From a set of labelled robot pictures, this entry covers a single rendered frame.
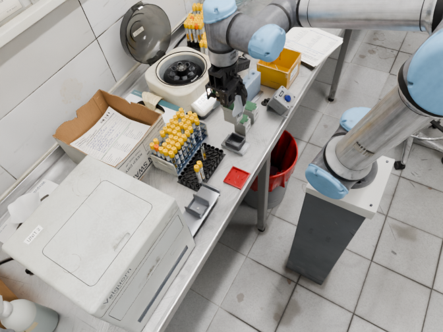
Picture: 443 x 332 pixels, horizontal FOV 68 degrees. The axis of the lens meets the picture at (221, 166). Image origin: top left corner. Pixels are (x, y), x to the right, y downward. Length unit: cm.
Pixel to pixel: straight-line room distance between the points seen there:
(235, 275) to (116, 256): 122
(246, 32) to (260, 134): 54
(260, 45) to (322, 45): 86
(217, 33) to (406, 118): 42
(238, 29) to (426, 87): 38
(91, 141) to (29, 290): 50
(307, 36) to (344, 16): 87
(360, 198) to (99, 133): 90
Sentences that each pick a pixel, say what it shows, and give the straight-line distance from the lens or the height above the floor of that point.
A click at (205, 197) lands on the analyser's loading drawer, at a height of 91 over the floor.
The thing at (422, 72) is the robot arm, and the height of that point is 148.
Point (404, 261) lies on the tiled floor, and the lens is 205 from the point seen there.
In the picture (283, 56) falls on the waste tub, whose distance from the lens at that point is 141.
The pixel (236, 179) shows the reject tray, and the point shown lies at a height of 88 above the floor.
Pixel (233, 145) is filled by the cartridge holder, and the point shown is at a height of 91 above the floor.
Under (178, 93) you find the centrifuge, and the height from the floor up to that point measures 99.
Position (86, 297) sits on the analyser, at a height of 117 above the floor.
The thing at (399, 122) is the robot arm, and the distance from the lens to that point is 64.
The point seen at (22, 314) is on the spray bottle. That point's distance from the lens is 95.
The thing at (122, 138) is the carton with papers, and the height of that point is 94.
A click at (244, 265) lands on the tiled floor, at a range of 188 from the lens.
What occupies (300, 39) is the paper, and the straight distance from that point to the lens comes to 158.
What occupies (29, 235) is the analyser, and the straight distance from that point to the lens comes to 83.
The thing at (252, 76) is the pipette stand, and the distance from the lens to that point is 126.
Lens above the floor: 180
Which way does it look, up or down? 56 degrees down
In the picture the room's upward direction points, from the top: 9 degrees counter-clockwise
